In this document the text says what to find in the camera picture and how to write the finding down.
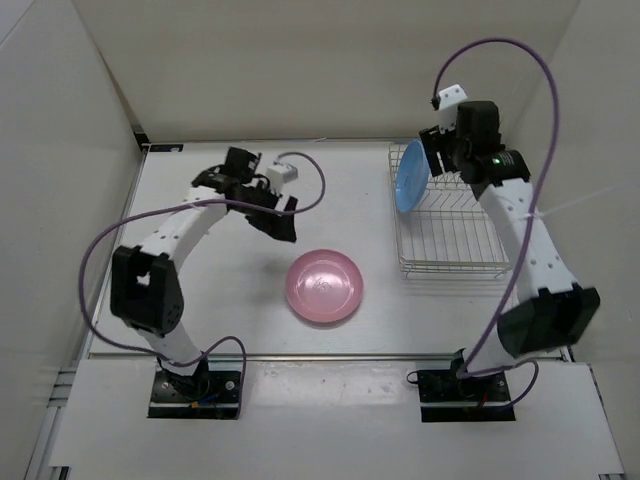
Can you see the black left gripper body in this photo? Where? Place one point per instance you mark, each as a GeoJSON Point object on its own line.
{"type": "Point", "coordinates": [262, 195]}

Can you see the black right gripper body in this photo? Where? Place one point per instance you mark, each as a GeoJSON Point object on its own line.
{"type": "Point", "coordinates": [459, 152]}

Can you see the blue plastic plate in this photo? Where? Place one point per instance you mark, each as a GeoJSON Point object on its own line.
{"type": "Point", "coordinates": [412, 177]}

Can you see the pink plastic plate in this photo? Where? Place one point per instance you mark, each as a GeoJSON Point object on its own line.
{"type": "Point", "coordinates": [324, 286]}

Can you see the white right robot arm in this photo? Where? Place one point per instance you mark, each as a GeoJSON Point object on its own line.
{"type": "Point", "coordinates": [553, 310]}

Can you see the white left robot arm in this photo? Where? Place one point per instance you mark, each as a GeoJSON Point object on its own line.
{"type": "Point", "coordinates": [145, 290]}

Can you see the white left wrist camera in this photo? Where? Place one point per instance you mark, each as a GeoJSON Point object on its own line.
{"type": "Point", "coordinates": [279, 174]}

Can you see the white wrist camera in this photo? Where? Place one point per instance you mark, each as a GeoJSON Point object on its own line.
{"type": "Point", "coordinates": [447, 101]}
{"type": "Point", "coordinates": [279, 174]}

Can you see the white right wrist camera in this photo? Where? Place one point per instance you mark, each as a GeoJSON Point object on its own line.
{"type": "Point", "coordinates": [447, 101]}

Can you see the white cable tie right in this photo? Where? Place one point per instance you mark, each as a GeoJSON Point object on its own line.
{"type": "Point", "coordinates": [575, 205]}

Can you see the chrome wire dish rack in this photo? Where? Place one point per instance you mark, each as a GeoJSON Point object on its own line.
{"type": "Point", "coordinates": [448, 233]}

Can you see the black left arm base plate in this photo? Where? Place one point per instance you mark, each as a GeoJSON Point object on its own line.
{"type": "Point", "coordinates": [208, 394]}

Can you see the aluminium front table rail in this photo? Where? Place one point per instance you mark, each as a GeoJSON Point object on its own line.
{"type": "Point", "coordinates": [229, 357]}

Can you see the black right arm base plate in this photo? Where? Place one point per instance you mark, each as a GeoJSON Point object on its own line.
{"type": "Point", "coordinates": [446, 399]}

